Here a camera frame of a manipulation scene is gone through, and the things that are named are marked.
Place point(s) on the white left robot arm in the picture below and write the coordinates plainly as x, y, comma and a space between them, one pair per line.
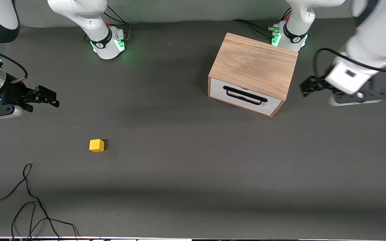
377, 36

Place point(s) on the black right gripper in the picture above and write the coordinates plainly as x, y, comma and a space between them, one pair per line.
12, 91

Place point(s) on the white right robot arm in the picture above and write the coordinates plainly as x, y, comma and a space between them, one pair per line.
92, 16

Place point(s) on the dark grey table mat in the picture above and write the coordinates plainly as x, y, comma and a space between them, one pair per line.
179, 167

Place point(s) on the wooden drawer cabinet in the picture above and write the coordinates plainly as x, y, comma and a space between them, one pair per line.
253, 63

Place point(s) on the yellow cube block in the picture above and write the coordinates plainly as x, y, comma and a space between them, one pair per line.
95, 145

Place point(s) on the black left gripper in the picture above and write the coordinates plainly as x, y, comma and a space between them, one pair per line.
317, 83

